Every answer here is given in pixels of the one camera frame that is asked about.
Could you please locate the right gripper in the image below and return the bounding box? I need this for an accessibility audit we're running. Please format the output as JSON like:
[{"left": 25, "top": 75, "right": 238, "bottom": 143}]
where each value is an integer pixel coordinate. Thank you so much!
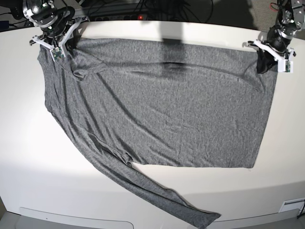
[{"left": 29, "top": 16, "right": 88, "bottom": 57}]

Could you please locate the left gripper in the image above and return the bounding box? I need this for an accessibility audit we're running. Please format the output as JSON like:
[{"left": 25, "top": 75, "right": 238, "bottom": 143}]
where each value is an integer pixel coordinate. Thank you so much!
[{"left": 243, "top": 27, "right": 296, "bottom": 74}]

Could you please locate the grey long-sleeve T-shirt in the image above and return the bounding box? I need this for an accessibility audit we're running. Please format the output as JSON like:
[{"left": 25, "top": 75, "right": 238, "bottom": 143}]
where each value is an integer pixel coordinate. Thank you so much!
[{"left": 38, "top": 38, "right": 277, "bottom": 229}]

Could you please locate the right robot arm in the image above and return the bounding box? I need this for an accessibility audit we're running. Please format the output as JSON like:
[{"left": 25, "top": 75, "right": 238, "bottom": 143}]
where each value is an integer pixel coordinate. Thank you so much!
[{"left": 22, "top": 0, "right": 88, "bottom": 61}]

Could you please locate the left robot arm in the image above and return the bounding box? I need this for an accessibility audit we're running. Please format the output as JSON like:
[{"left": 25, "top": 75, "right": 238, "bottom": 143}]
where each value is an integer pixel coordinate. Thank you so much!
[{"left": 247, "top": 0, "right": 305, "bottom": 74}]

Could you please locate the black power strip red light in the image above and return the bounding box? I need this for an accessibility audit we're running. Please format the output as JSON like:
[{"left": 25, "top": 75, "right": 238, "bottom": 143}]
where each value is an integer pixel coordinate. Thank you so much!
[{"left": 91, "top": 14, "right": 147, "bottom": 21}]

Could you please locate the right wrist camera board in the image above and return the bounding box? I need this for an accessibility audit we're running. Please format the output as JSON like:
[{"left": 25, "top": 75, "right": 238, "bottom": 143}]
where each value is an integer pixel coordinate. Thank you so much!
[{"left": 50, "top": 47, "right": 65, "bottom": 62}]

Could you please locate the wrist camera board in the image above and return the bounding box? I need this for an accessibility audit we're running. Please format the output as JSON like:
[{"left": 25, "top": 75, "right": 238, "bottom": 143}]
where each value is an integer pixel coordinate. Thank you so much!
[
  {"left": 50, "top": 47, "right": 65, "bottom": 62},
  {"left": 277, "top": 59, "right": 294, "bottom": 73}
]

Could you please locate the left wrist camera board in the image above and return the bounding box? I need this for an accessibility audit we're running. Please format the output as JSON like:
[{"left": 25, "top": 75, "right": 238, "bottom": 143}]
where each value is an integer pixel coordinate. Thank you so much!
[{"left": 277, "top": 59, "right": 294, "bottom": 73}]

